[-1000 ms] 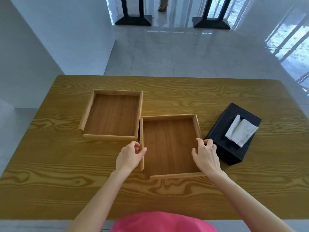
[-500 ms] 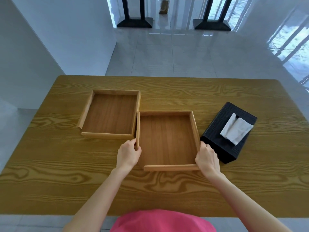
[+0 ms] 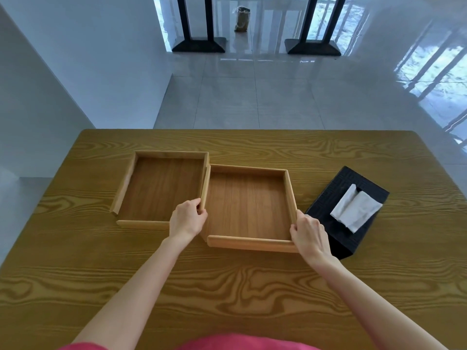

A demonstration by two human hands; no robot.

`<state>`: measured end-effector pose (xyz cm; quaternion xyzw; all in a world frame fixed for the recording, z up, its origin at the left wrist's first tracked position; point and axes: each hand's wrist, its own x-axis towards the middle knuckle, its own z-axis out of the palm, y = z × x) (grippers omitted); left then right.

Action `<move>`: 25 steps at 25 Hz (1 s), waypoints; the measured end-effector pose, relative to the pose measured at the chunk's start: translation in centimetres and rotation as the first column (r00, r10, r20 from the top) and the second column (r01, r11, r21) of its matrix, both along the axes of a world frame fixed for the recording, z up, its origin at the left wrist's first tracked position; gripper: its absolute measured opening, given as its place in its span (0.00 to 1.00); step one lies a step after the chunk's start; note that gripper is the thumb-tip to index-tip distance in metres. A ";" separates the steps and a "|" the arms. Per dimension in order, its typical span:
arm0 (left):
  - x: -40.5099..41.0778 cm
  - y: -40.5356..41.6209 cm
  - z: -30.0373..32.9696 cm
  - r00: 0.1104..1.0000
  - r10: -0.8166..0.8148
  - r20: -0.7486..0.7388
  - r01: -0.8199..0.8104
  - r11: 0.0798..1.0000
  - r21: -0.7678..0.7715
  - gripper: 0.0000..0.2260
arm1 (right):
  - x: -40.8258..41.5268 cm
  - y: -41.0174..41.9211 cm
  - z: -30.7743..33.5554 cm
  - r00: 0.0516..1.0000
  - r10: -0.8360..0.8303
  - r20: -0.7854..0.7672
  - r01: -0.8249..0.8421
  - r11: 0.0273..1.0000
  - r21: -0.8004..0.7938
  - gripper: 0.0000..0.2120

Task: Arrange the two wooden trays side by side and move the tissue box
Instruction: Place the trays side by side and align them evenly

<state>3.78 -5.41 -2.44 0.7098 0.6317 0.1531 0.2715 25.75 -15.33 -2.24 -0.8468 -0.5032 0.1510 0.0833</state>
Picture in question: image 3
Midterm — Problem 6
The table with black legs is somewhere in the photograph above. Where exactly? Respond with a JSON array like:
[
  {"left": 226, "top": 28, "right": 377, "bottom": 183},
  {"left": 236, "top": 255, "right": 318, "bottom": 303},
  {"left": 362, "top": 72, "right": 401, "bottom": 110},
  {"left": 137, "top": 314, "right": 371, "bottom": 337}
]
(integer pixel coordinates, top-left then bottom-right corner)
[
  {"left": 284, "top": 0, "right": 347, "bottom": 57},
  {"left": 171, "top": 0, "right": 227, "bottom": 53}
]

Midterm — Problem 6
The wooden tray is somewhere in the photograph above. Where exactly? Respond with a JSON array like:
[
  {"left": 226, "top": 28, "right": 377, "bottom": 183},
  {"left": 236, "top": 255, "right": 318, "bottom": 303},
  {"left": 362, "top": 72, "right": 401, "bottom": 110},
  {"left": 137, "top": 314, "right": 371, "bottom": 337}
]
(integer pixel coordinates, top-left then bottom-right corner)
[
  {"left": 110, "top": 150, "right": 211, "bottom": 231},
  {"left": 198, "top": 163, "right": 301, "bottom": 254}
]

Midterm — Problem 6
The person's right hand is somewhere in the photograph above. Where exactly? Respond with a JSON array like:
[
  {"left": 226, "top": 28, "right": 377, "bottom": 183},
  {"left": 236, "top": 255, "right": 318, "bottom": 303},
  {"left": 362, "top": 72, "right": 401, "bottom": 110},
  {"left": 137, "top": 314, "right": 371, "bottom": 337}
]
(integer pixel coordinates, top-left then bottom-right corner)
[{"left": 290, "top": 209, "right": 334, "bottom": 269}]

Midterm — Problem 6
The pink shirt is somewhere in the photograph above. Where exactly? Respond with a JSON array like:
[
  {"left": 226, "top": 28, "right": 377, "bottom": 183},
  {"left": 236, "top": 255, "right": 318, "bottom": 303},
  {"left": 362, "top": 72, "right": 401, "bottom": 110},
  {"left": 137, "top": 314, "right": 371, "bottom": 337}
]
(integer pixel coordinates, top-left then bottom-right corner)
[{"left": 60, "top": 333, "right": 322, "bottom": 350}]

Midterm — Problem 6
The person's left forearm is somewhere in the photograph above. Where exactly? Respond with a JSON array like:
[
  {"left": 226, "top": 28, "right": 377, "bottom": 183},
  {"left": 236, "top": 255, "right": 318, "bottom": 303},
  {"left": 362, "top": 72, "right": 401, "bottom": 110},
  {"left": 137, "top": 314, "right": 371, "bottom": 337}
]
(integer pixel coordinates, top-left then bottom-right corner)
[{"left": 71, "top": 235, "right": 194, "bottom": 350}]

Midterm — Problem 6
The wooden table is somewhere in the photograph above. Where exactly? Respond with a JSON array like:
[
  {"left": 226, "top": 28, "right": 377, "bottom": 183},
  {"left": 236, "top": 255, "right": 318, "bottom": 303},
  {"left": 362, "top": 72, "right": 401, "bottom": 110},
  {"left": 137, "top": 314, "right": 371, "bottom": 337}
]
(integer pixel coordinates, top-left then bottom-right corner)
[{"left": 0, "top": 128, "right": 467, "bottom": 350}]

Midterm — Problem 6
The person's right forearm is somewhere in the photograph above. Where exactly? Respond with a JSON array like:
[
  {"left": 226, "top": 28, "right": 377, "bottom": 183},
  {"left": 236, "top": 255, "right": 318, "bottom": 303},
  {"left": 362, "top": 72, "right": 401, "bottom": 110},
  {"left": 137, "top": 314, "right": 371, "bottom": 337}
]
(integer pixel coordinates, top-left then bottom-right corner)
[{"left": 313, "top": 255, "right": 449, "bottom": 350}]

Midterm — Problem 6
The white tissue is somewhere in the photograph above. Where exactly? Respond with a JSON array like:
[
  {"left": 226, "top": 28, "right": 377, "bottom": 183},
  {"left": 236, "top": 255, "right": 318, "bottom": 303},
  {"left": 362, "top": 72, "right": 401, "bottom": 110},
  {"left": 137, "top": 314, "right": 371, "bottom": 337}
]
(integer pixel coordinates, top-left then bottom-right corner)
[{"left": 330, "top": 184, "right": 384, "bottom": 234}]

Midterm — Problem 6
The person's left hand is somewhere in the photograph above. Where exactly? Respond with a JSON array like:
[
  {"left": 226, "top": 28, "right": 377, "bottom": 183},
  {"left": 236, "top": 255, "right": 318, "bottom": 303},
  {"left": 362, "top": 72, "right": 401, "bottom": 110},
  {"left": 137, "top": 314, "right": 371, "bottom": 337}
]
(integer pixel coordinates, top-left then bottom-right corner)
[{"left": 168, "top": 198, "right": 209, "bottom": 244}]

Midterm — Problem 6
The brown bag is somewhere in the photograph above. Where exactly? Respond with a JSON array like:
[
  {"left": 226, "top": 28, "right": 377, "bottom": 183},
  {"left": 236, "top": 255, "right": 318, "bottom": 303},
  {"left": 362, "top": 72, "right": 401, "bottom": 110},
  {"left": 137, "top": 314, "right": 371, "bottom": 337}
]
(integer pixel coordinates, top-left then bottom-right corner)
[{"left": 234, "top": 6, "right": 251, "bottom": 33}]

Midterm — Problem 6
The black tissue box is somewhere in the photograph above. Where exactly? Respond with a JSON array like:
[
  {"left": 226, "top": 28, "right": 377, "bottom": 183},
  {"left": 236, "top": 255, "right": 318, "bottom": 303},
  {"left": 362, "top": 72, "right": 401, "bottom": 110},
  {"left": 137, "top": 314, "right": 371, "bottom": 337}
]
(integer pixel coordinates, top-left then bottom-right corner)
[{"left": 305, "top": 165, "right": 390, "bottom": 261}]

